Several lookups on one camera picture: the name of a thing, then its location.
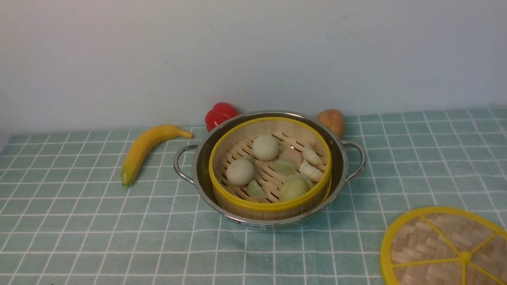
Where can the yellow-rimmed bamboo steamer basket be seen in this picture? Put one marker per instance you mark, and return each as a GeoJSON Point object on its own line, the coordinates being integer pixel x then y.
{"type": "Point", "coordinates": [236, 143]}

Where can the yellow woven steamer lid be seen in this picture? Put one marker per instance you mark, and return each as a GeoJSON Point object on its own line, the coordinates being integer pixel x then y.
{"type": "Point", "coordinates": [443, 246]}

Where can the stainless steel pot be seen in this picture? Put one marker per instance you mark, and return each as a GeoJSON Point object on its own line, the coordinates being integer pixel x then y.
{"type": "Point", "coordinates": [192, 162]}

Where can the round white bun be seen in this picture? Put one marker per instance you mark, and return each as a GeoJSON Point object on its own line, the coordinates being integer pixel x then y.
{"type": "Point", "coordinates": [265, 147]}
{"type": "Point", "coordinates": [240, 172]}

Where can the pink translucent dumpling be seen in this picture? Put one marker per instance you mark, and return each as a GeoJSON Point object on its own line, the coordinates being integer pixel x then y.
{"type": "Point", "coordinates": [292, 156]}

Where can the red bell pepper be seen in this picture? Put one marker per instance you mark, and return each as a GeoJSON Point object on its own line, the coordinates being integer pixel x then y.
{"type": "Point", "coordinates": [220, 113]}

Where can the small green dumpling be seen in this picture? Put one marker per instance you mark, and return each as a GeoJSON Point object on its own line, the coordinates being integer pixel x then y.
{"type": "Point", "coordinates": [255, 191]}

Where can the large pale green bun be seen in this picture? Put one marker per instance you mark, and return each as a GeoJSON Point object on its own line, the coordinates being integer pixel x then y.
{"type": "Point", "coordinates": [294, 186]}

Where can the brown potato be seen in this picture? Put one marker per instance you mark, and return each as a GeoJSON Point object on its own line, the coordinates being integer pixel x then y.
{"type": "Point", "coordinates": [334, 120]}

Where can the yellow banana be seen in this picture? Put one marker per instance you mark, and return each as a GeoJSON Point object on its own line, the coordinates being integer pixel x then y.
{"type": "Point", "coordinates": [143, 145]}

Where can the green checkered tablecloth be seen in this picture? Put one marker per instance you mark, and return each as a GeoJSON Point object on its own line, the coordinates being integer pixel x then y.
{"type": "Point", "coordinates": [66, 218]}

